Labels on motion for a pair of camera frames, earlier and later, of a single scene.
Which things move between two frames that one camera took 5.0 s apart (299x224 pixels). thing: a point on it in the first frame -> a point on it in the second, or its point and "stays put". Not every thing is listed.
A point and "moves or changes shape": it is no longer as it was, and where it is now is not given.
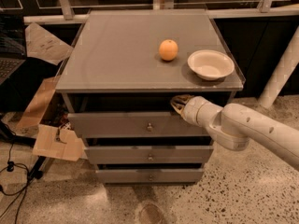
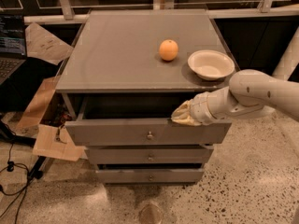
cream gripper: (191, 110) -> (198, 108)
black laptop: (12, 44) stays put
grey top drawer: (135, 125) moves or changes shape
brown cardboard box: (53, 140) stays put
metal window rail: (167, 2) stays put
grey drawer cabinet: (117, 83) stays put
